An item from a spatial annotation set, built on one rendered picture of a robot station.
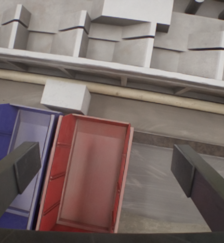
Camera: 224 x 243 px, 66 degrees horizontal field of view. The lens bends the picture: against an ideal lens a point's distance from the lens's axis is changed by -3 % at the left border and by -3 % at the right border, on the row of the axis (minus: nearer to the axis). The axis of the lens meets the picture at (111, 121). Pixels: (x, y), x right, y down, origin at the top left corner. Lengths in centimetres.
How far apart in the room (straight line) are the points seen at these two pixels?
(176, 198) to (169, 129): 22
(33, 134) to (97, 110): 23
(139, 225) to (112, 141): 27
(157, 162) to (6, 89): 58
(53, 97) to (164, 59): 32
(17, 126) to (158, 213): 54
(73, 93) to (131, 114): 20
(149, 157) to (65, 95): 32
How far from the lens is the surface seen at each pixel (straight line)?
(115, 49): 50
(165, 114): 62
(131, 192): 60
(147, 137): 60
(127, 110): 60
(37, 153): 17
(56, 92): 54
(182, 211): 64
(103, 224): 62
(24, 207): 68
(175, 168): 17
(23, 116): 66
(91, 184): 59
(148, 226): 63
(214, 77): 48
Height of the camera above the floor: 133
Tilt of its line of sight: 80 degrees down
